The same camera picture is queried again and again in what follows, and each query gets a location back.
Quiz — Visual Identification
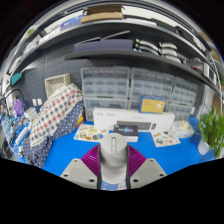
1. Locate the yellow card box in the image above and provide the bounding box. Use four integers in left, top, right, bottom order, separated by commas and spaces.
139, 96, 166, 114

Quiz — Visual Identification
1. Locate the purple bag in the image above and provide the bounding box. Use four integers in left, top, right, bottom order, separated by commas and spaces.
12, 98, 25, 117

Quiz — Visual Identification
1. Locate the white woven basket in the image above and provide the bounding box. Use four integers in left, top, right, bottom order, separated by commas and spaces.
44, 73, 72, 98

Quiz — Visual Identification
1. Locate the green potted plant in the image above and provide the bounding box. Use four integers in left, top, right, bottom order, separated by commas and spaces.
196, 108, 224, 159

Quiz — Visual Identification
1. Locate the grey plastic drawer cabinet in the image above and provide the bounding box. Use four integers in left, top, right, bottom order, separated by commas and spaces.
169, 77, 200, 121
82, 96, 129, 122
80, 65, 132, 98
129, 67, 175, 111

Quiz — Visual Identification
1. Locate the navy polka dot cloth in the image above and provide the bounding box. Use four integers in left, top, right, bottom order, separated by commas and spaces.
21, 99, 85, 168

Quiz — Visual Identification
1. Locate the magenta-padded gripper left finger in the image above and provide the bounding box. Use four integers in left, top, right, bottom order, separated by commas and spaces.
59, 144, 102, 190

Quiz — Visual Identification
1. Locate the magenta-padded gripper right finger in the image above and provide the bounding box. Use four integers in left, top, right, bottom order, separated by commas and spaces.
126, 145, 168, 190

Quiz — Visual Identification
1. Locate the long white keyboard box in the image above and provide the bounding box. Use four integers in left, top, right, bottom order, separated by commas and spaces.
92, 107, 176, 134

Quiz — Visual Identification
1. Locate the clear plastic box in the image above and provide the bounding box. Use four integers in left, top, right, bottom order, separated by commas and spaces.
173, 119, 195, 139

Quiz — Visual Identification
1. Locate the colourful sticker sheet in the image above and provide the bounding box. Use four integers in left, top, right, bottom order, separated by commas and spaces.
73, 123, 111, 143
151, 130, 182, 148

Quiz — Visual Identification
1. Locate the white computer mouse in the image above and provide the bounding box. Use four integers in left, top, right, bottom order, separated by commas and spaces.
98, 132, 130, 184

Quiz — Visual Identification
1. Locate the small black box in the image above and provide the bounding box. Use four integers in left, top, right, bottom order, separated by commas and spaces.
113, 124, 140, 143

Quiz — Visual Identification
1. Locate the small teal box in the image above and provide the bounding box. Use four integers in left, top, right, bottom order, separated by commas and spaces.
10, 72, 23, 86

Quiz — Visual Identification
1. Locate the white checked dotted cloth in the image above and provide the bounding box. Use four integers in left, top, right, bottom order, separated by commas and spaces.
29, 83, 84, 148

